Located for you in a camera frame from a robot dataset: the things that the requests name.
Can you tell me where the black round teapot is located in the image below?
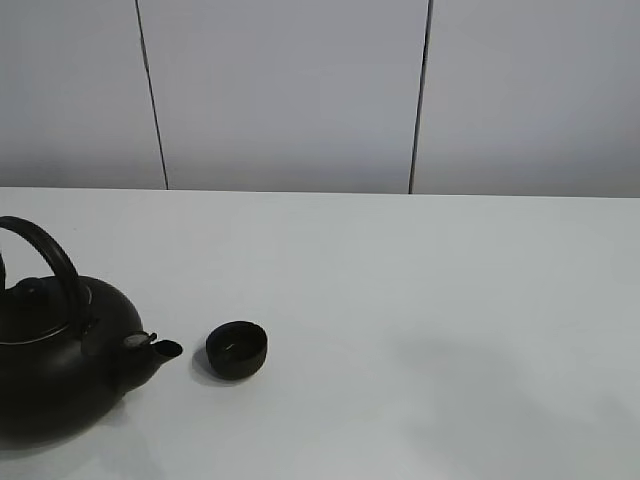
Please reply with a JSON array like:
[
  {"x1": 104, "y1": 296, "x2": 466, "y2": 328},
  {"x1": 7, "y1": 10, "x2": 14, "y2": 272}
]
[{"x1": 1, "y1": 216, "x2": 183, "y2": 448}]

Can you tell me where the small black teacup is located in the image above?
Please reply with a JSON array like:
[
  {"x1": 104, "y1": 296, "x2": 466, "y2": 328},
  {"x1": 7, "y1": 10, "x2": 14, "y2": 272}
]
[{"x1": 205, "y1": 321, "x2": 268, "y2": 381}]

